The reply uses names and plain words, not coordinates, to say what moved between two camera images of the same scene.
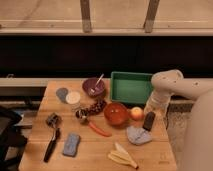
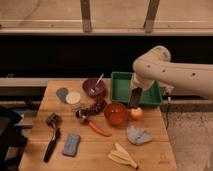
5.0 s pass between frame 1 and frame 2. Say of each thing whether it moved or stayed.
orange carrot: stayed
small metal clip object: stayed
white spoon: stayed
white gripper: moved
